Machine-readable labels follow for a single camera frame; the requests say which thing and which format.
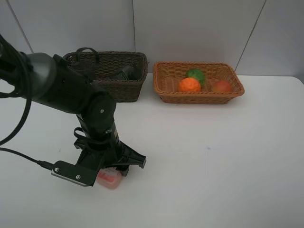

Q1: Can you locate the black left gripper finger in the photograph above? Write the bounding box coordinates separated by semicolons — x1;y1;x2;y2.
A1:
116;165;130;177

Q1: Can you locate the red orange peach fruit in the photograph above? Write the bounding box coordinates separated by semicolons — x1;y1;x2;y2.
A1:
212;80;232;93

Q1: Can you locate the translucent purple plastic cup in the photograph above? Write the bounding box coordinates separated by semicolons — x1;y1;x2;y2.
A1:
70;59;95;73

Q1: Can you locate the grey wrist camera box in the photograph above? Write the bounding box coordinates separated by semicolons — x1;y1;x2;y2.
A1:
51;161;99;187

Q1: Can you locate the dark brown wicker basket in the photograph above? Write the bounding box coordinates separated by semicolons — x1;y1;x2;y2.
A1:
63;51;148;103

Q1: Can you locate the orange wicker basket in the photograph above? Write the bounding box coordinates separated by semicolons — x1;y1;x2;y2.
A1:
153;61;245;105

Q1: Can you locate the orange mandarin fruit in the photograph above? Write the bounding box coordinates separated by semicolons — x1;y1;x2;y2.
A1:
178;77;201;92

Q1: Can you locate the dark green pump bottle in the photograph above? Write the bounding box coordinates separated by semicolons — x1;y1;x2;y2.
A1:
110;65;142;81

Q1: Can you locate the pink lotion bottle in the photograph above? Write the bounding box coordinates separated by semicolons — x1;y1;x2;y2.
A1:
96;168;123;189

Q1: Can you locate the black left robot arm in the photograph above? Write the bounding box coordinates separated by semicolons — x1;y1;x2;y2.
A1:
0;38;146;185

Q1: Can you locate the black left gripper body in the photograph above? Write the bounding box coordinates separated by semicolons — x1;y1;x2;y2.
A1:
74;139;146;170

